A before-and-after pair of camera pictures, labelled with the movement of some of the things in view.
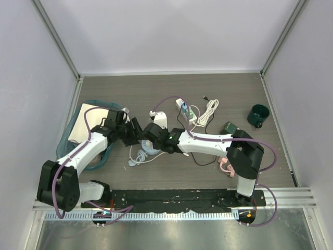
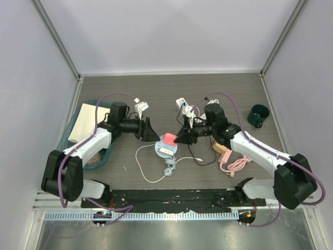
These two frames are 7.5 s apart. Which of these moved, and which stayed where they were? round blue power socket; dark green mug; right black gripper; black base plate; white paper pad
Moved: right black gripper; round blue power socket
Stayed: black base plate; dark green mug; white paper pad
